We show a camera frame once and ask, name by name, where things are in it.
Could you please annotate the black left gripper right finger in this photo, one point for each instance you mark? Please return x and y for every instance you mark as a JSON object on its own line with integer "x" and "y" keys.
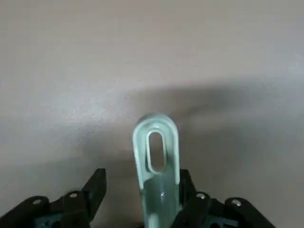
{"x": 204, "y": 211}

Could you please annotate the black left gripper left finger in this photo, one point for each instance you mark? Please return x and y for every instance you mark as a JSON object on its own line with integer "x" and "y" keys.
{"x": 71, "y": 209}

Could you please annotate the pale green plastic dustpan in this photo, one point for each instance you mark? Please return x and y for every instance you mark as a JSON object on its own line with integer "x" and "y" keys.
{"x": 159, "y": 197}

